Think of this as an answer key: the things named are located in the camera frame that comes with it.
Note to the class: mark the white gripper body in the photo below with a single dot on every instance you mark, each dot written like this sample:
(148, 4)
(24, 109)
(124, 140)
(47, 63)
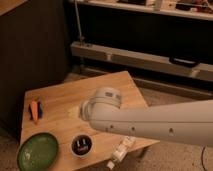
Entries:
(73, 112)

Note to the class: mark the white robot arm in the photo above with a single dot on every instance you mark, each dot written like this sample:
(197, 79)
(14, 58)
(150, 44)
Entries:
(187, 123)

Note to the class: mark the wooden low table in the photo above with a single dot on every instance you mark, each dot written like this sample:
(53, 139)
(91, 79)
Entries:
(58, 99)

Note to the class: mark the green round plate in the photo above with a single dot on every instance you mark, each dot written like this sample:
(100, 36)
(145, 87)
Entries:
(38, 152)

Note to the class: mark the clear plastic bottle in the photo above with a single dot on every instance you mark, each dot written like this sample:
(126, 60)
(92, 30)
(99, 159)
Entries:
(121, 150)

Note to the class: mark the dark cabinet at left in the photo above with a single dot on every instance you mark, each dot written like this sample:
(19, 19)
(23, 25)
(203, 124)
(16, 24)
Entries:
(33, 54)

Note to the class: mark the vertical metal pole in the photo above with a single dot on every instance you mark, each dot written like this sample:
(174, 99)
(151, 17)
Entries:
(81, 38)

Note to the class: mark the long grey metal case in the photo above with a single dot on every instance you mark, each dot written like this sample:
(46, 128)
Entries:
(151, 62)

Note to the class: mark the cluttered upper shelf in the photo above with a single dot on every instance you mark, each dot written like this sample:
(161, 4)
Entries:
(155, 7)

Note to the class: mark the black case handle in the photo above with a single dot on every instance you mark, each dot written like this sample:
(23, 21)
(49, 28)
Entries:
(182, 63)

